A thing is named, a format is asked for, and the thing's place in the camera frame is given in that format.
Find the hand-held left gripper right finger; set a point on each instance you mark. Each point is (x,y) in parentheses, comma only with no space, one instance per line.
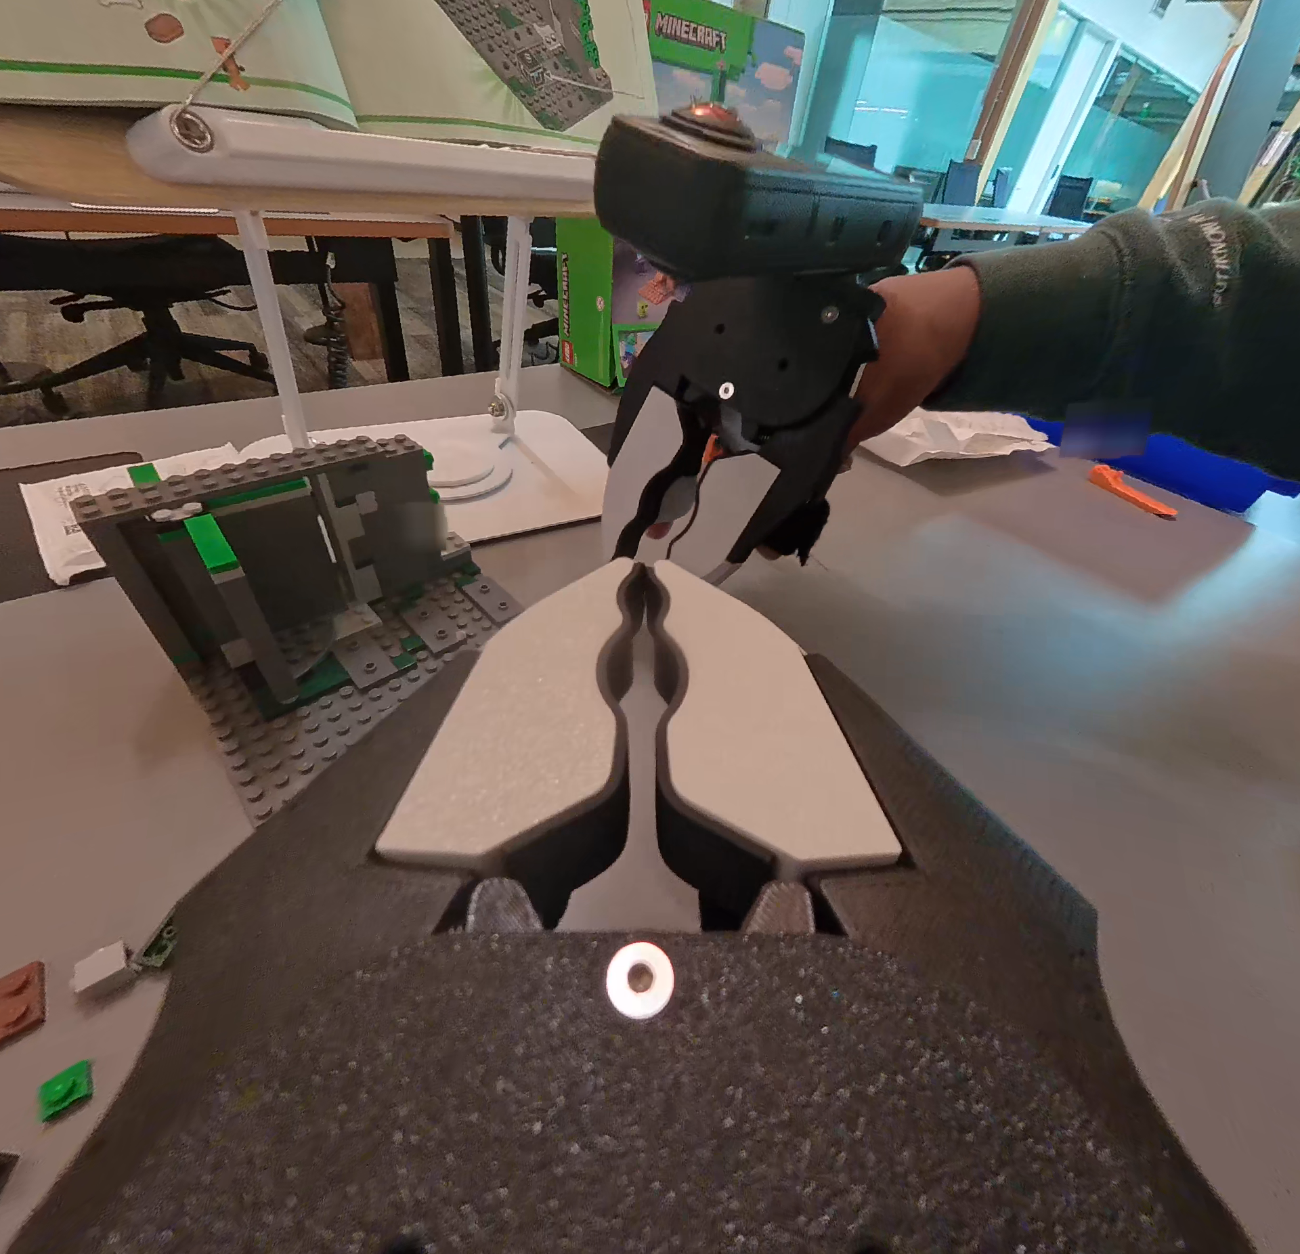
(782,747)

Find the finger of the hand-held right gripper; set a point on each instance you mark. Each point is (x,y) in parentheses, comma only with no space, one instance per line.
(731,512)
(634,451)

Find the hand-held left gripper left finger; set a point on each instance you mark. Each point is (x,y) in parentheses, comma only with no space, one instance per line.
(507,747)

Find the pile of small toy bricks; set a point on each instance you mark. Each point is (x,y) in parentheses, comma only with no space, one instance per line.
(19,1001)

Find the person's right forearm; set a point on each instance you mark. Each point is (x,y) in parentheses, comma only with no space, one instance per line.
(1137,320)

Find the wooden-top office desk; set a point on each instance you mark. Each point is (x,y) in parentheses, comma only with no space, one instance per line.
(1015,220)
(203,223)

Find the grey desk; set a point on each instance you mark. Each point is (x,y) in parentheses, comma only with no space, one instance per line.
(1065,766)

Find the person's right hand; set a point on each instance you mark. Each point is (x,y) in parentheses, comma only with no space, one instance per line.
(913,341)

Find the white book stand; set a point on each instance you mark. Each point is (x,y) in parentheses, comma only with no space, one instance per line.
(528,462)

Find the white crumpled paper bag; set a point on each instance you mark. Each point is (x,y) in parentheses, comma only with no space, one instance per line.
(953,436)

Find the grey toy brick building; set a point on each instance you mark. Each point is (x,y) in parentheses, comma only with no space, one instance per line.
(283,584)

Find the toy brick set box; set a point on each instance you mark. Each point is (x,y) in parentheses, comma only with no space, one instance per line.
(731,66)

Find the orange brick separator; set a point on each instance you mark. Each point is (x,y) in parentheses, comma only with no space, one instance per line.
(1127,490)

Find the pale green instruction booklet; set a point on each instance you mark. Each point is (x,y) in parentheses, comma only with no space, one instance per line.
(456,45)

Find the blue plastic bin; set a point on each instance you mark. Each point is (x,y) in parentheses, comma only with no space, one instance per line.
(1198,472)

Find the small white paper sheet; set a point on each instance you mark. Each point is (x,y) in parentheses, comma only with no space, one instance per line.
(61,523)

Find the black office chair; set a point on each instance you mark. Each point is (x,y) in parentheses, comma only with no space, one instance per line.
(152,309)

